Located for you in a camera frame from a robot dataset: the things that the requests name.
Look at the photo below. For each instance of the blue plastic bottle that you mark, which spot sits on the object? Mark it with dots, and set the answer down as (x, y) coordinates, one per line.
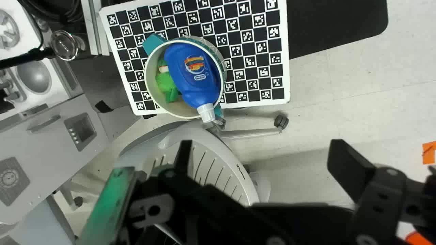
(191, 81)

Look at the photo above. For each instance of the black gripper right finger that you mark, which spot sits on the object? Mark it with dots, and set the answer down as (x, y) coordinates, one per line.
(345, 163)

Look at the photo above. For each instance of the black white checkerboard board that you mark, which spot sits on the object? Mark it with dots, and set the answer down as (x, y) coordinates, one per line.
(253, 45)

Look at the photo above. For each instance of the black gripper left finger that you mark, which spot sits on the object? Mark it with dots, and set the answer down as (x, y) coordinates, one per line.
(184, 156)

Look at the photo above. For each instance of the grey office chair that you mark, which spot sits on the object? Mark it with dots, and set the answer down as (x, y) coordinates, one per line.
(212, 158)

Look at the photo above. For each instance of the orange floor tape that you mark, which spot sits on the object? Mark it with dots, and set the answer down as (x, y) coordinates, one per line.
(429, 152)

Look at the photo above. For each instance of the white grey toy kitchen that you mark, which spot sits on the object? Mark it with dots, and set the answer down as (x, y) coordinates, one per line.
(45, 136)

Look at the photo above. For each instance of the black floor mat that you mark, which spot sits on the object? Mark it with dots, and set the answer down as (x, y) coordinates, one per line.
(335, 22)

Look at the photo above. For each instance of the white bowl teal rim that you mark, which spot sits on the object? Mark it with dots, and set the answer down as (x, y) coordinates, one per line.
(157, 96)

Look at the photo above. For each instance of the clear plastic cup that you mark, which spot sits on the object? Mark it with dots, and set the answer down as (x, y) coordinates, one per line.
(67, 45)

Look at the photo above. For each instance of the green toy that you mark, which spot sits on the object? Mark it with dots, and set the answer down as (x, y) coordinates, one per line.
(163, 86)

